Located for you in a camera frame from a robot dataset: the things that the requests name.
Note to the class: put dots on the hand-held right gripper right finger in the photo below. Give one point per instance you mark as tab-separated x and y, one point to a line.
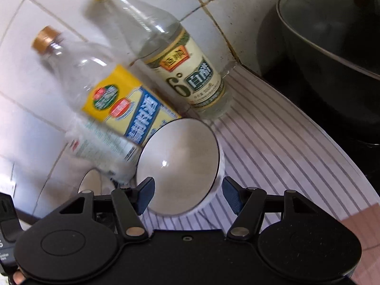
231	194

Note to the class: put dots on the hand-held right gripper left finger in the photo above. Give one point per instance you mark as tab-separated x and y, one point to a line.
145	194

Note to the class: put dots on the white ribbed bowl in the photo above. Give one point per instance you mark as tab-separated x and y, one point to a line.
178	166
89	181

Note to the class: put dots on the person's left hand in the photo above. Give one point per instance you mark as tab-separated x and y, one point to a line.
19	279

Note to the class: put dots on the striped tablecloth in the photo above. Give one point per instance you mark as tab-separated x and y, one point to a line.
267	142

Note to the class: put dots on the yellow label oil bottle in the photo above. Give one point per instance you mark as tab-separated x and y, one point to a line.
118	107

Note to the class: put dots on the black wok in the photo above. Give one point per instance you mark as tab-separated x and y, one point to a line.
311	101

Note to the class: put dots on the clear vinegar bottle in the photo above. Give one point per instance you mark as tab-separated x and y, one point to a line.
184	77

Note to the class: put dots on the glass wok lid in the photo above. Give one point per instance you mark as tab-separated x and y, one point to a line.
332	14

